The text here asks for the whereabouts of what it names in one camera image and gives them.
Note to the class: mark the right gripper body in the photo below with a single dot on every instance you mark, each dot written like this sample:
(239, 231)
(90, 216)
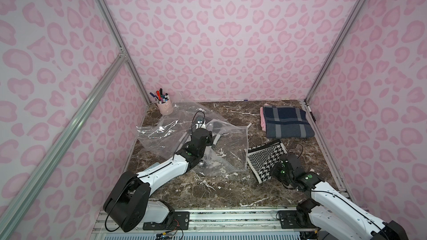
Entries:
(278, 171)

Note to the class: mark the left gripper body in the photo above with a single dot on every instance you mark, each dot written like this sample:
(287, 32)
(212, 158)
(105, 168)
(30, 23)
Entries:
(207, 145)

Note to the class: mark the black white houndstooth blanket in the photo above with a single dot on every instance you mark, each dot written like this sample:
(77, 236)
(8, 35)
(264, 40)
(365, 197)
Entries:
(262, 158)

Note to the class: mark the clear plastic vacuum bag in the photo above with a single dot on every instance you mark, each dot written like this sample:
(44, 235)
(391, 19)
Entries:
(228, 154)

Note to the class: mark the dark blue striped blanket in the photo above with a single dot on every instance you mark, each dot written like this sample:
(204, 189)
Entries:
(286, 122)

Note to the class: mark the pink fluffy blanket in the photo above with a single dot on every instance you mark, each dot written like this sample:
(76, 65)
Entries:
(262, 119)

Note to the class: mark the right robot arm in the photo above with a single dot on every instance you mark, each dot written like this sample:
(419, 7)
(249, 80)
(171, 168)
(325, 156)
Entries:
(327, 209)

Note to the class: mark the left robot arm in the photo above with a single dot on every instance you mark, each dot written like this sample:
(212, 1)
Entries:
(129, 203)

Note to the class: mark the pink pen holder cup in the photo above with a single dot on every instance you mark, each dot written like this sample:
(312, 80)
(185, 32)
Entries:
(165, 108)

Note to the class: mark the blue marker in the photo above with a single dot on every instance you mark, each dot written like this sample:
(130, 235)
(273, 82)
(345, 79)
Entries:
(155, 97)

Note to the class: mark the aluminium diagonal brace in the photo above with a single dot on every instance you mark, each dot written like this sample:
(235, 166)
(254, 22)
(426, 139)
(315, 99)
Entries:
(32, 187)

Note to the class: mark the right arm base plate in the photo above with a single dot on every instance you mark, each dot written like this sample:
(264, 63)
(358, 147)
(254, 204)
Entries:
(294, 219)

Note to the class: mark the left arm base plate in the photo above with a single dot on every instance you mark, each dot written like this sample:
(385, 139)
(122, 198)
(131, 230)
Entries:
(179, 220)

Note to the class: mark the aluminium front rail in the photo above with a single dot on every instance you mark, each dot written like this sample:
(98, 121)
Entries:
(215, 224)

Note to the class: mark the aluminium corner post left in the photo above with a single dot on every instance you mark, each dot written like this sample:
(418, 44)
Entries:
(116, 35)

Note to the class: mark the aluminium corner post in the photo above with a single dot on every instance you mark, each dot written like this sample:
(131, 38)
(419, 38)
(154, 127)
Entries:
(344, 32)
(116, 35)

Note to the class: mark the aluminium corner post right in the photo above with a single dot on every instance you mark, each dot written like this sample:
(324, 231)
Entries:
(344, 32)

